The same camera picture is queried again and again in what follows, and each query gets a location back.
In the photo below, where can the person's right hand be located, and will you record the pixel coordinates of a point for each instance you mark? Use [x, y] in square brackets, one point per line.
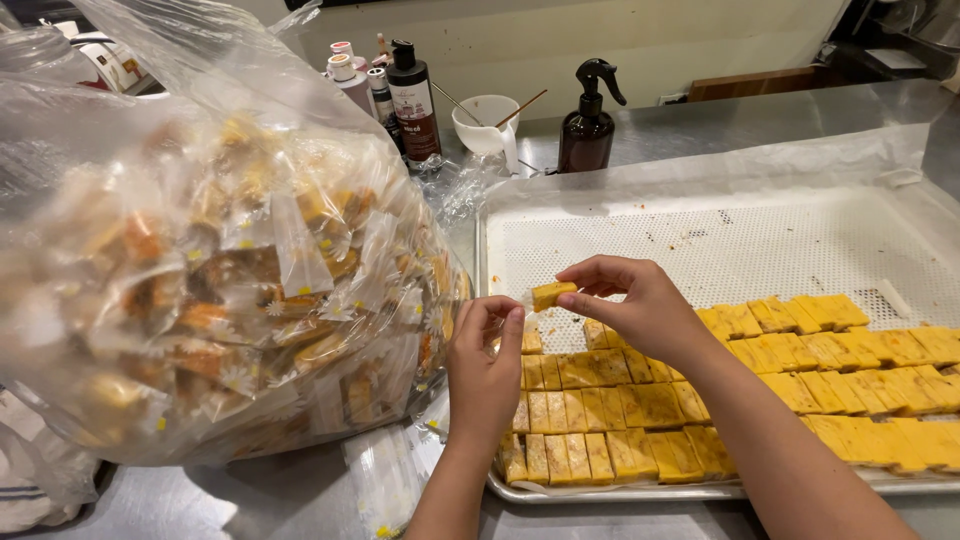
[645, 307]

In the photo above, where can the person's left hand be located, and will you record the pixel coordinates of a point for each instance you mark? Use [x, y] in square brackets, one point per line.
[484, 382]

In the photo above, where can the small clear wrapper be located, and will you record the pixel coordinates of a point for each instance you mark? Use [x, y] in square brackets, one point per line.
[526, 301]

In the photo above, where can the yellow cake piece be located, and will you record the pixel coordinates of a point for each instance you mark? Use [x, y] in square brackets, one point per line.
[553, 295]

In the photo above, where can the white perforated mat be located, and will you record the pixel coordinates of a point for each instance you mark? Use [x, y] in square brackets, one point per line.
[735, 247]

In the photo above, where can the stack of clear daisy wrappers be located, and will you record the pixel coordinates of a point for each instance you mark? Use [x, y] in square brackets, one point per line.
[390, 472]

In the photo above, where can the translucent plastic sheet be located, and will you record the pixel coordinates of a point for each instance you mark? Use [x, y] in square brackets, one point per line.
[675, 169]

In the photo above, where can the amber spray bottle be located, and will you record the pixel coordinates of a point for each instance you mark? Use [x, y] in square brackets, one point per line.
[586, 135]

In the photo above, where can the metal baking tray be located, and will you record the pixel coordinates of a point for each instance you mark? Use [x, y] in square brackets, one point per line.
[675, 492]

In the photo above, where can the crumpled clear plastic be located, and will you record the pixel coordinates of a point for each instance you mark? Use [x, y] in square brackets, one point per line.
[457, 187]

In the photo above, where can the rows of yellow cake slices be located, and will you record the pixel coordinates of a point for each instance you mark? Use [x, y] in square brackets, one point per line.
[862, 375]

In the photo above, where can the wooden stick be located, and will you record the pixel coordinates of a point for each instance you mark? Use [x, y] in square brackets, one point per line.
[523, 107]

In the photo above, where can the white measuring cup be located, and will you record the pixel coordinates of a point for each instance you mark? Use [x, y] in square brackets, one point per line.
[486, 131]

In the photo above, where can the wooden board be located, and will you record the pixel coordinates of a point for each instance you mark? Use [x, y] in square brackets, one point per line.
[754, 84]

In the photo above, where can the metal spoon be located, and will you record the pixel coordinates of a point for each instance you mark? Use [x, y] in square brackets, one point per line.
[454, 101]

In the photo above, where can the dark brown pump bottle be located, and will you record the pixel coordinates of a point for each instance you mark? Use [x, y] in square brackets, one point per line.
[414, 105]

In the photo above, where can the small black bottle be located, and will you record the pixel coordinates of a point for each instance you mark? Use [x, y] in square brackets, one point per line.
[382, 105]

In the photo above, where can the large bag of wrapped cakes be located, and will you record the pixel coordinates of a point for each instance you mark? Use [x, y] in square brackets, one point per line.
[210, 262]

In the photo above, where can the dark kitchen equipment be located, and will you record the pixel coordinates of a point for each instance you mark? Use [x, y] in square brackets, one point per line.
[896, 37]

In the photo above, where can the white striped cloth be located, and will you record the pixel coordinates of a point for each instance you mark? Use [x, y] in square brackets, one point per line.
[37, 472]

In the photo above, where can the white printed box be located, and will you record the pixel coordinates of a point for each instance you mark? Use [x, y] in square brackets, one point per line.
[112, 64]

